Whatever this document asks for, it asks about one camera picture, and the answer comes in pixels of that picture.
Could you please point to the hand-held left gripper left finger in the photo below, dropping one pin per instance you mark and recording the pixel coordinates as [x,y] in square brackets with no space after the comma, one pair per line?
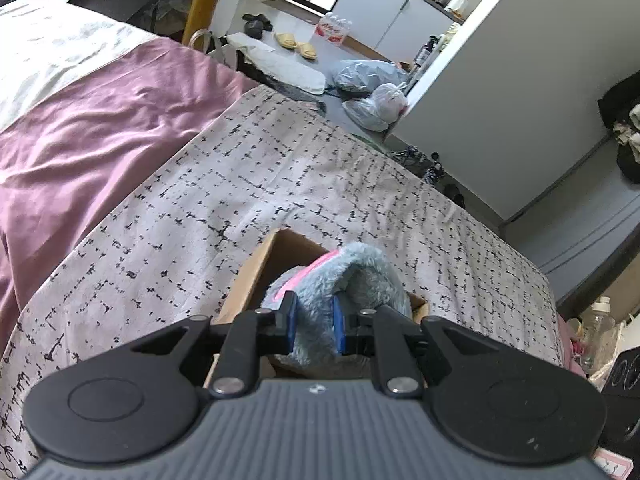
[290,327]

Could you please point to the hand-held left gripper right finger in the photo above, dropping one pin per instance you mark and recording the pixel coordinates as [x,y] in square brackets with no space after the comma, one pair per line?
[340,327]

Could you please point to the grey-blue fluffy sock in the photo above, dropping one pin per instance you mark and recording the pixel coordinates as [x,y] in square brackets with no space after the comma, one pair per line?
[362,280]

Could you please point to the brown cardboard box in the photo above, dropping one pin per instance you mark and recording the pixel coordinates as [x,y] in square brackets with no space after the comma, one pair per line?
[260,265]

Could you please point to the clear plastic bag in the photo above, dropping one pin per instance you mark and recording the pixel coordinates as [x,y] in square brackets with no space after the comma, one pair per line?
[365,115]

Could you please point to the white plastic shopping bag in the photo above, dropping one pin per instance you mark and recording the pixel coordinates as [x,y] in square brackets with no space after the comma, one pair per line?
[391,102]

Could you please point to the small pink-white bottles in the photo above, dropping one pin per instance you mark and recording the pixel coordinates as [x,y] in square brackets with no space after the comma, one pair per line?
[576,335]

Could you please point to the blue-grey plastic bag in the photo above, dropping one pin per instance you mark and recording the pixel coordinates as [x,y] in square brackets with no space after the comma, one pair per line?
[365,75]

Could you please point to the clear plastic bottle white cap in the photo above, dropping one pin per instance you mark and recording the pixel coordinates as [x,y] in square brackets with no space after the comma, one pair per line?
[598,330]

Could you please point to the white floor mat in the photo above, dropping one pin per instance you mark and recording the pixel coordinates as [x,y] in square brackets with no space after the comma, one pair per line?
[285,65]

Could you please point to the yellow slipper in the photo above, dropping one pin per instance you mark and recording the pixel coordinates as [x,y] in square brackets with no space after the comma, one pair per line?
[307,51]
[286,40]

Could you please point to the white crumpled plastic bag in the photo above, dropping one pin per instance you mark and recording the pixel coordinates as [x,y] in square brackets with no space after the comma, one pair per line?
[617,355]

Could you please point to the pink bed sheet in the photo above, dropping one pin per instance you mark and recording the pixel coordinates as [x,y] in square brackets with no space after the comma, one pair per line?
[100,120]

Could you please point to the dark spray bottle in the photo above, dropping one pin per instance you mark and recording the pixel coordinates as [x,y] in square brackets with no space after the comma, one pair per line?
[425,52]

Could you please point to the black patterned box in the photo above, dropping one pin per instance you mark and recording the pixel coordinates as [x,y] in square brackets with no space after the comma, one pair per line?
[622,400]

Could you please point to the pack of water bottles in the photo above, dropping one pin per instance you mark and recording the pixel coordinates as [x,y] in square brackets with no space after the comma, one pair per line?
[332,29]

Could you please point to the pink paper card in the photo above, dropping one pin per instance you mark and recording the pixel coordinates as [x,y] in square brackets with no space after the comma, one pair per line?
[611,465]

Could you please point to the pair of black slippers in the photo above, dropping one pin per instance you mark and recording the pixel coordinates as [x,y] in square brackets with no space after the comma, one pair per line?
[256,25]

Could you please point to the tall white bottle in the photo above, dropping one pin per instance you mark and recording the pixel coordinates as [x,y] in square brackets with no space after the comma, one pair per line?
[450,37]

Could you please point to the white kitchen cabinet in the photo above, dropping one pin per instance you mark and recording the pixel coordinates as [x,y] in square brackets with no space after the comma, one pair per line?
[385,10]

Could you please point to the white paper towel roll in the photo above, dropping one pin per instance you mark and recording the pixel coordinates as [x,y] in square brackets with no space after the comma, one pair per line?
[457,3]

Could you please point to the white hanging garment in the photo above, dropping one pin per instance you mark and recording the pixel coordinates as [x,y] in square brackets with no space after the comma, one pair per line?
[631,132]

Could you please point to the black hanging jacket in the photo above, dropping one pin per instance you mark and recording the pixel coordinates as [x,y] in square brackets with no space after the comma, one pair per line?
[617,105]

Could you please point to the black low cabinet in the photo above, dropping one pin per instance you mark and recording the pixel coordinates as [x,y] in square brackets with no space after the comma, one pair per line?
[120,5]

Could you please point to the white duvet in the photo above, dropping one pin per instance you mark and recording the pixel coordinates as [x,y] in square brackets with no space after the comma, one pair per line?
[55,45]

